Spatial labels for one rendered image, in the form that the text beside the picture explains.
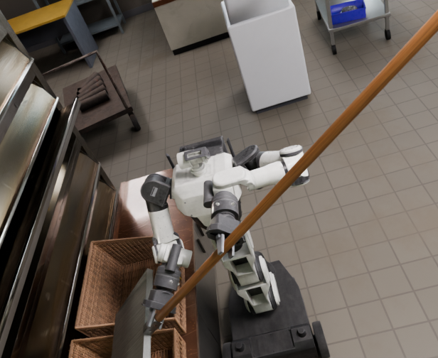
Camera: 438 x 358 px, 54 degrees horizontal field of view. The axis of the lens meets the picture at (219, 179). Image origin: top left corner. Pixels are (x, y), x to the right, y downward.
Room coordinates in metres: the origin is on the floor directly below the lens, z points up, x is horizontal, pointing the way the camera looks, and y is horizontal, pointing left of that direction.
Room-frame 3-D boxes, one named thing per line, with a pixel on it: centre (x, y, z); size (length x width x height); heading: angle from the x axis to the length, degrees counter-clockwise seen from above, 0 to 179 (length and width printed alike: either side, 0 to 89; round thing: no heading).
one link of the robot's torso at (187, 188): (1.43, 0.05, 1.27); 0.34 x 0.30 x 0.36; 76
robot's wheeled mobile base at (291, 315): (1.48, 0.04, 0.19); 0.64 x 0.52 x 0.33; 170
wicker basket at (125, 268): (1.56, 0.63, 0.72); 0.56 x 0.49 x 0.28; 170
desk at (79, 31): (7.06, 1.82, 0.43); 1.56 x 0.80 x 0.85; 80
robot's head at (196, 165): (1.37, 0.07, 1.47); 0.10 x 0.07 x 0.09; 76
